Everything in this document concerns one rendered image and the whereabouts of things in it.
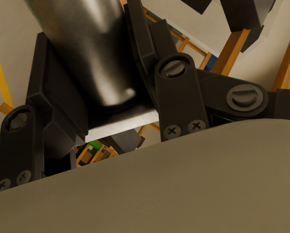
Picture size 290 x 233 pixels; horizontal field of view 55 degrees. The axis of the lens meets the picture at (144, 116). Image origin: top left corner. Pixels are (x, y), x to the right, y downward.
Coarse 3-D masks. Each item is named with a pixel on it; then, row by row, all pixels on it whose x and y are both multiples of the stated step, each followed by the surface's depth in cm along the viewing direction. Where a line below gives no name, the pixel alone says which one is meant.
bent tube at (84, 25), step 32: (32, 0) 9; (64, 0) 8; (96, 0) 9; (64, 32) 9; (96, 32) 9; (128, 32) 11; (96, 64) 10; (128, 64) 11; (96, 96) 11; (128, 96) 12; (96, 128) 12; (128, 128) 12
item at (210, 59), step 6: (150, 18) 656; (168, 24) 612; (174, 36) 662; (180, 36) 659; (186, 36) 601; (186, 42) 601; (180, 48) 584; (192, 48) 664; (198, 48) 662; (204, 54) 661; (210, 54) 603; (204, 60) 592; (210, 60) 608; (204, 66) 592; (210, 66) 603; (150, 126) 559; (156, 126) 556
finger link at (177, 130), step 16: (160, 64) 8; (176, 64) 8; (192, 64) 8; (160, 80) 8; (176, 80) 8; (192, 80) 8; (160, 96) 8; (176, 96) 8; (192, 96) 7; (160, 112) 7; (176, 112) 7; (192, 112) 7; (160, 128) 7; (176, 128) 7; (192, 128) 7; (208, 128) 7
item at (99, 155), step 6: (102, 144) 1020; (78, 150) 1007; (84, 150) 993; (90, 150) 1018; (108, 150) 1067; (114, 150) 1025; (84, 156) 997; (90, 156) 1003; (96, 156) 998; (102, 156) 1016; (78, 162) 990; (84, 162) 988; (90, 162) 984
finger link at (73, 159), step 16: (16, 112) 9; (32, 112) 9; (0, 128) 9; (16, 128) 9; (32, 128) 8; (0, 144) 8; (16, 144) 8; (32, 144) 8; (0, 160) 8; (16, 160) 8; (32, 160) 8; (64, 160) 10; (0, 176) 8; (16, 176) 8; (32, 176) 7
